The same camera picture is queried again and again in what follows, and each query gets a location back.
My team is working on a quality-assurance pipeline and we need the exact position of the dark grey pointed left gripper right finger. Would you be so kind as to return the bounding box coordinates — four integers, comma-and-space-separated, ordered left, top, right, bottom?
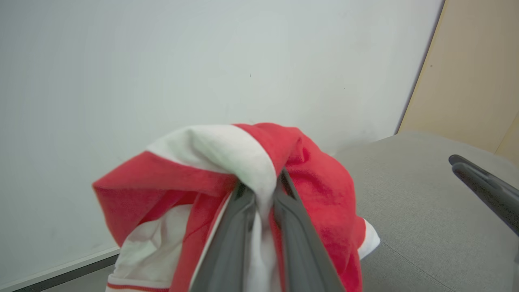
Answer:
448, 155, 519, 236

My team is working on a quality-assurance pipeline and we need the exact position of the grey fabric sofa seat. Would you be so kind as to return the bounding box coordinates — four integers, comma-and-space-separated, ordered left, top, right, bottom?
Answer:
41, 131, 519, 292

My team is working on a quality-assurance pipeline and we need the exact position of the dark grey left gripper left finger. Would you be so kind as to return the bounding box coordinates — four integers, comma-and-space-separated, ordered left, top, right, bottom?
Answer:
189, 183, 256, 292

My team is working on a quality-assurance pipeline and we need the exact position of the beige wooden panel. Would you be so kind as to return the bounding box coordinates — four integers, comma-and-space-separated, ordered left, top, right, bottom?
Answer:
397, 0, 519, 166

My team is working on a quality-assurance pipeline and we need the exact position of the red and white garment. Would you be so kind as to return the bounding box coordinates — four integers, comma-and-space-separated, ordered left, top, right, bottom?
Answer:
92, 122, 381, 292

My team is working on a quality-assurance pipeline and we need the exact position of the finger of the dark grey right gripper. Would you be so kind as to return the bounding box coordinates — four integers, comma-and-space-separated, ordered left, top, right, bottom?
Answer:
272, 168, 345, 292

